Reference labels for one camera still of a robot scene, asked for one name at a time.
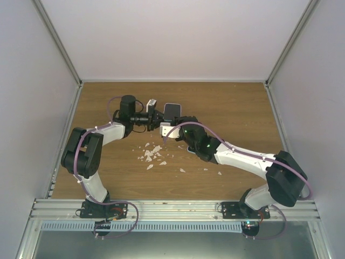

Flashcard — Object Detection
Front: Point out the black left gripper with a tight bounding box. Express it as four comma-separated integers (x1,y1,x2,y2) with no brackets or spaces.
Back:
130,106,170,131

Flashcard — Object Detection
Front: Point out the phone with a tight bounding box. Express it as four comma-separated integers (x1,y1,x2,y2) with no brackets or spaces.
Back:
163,103,182,125
187,147,196,154

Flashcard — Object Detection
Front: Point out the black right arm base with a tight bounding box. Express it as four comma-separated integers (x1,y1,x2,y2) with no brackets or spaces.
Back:
216,201,271,220

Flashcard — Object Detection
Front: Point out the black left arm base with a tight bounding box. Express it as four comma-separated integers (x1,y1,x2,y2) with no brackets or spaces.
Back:
75,200,128,220

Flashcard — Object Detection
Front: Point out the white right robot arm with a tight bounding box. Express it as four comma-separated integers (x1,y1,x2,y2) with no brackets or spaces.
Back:
174,117,307,219

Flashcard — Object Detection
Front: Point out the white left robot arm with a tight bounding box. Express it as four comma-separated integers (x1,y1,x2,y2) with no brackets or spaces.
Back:
61,95,163,218

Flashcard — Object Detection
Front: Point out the phone in blue case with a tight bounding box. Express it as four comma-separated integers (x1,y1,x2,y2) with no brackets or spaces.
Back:
187,147,196,154

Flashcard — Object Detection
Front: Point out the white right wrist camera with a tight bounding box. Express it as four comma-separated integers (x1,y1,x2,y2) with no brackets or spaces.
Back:
159,122,180,139

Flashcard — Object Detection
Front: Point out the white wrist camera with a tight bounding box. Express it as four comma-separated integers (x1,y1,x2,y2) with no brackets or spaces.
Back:
159,122,180,139
146,99,157,113

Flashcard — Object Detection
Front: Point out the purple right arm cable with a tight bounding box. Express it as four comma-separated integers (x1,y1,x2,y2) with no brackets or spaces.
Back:
163,121,313,201

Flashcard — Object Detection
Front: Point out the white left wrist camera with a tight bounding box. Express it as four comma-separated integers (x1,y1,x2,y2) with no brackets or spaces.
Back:
146,99,157,113

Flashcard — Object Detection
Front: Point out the grey slotted cable duct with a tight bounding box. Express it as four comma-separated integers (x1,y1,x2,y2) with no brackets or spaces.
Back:
41,221,242,233

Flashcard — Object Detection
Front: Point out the aluminium mounting rail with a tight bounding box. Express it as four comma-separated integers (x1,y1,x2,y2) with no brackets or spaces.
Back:
30,199,320,222

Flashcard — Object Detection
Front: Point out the grey left corner post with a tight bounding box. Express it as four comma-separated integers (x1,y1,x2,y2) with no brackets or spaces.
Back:
31,0,83,88

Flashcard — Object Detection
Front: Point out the grey aluminium corner post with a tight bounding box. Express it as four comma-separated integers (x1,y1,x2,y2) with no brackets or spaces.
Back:
264,0,321,87

